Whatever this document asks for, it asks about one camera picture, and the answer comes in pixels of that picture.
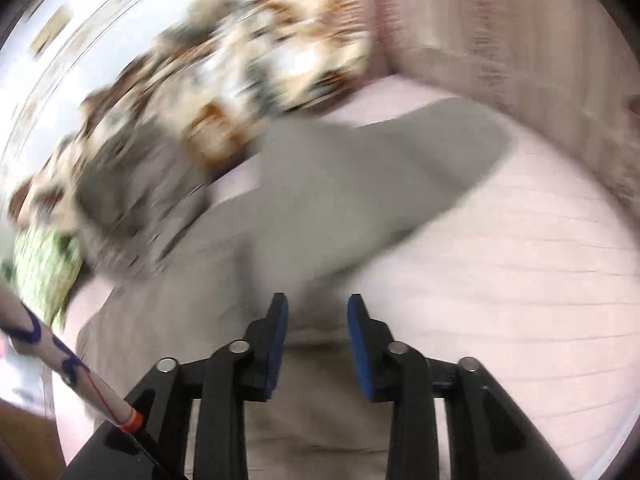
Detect olive green puffer jacket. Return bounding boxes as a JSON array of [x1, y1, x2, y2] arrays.
[[75, 99, 510, 479]]

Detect green checkered pillow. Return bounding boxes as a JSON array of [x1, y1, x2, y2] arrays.
[[13, 228, 84, 330]]

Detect white rod with blue markings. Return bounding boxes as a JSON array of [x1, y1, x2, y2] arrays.
[[1, 283, 143, 434]]

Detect floral leaf pattern blanket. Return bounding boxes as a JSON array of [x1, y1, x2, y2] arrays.
[[9, 0, 370, 234]]

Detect striped upholstered bed side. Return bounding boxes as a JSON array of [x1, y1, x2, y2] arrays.
[[374, 0, 639, 212]]

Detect brass wall switch plates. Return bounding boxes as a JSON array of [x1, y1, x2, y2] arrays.
[[30, 6, 70, 58]]

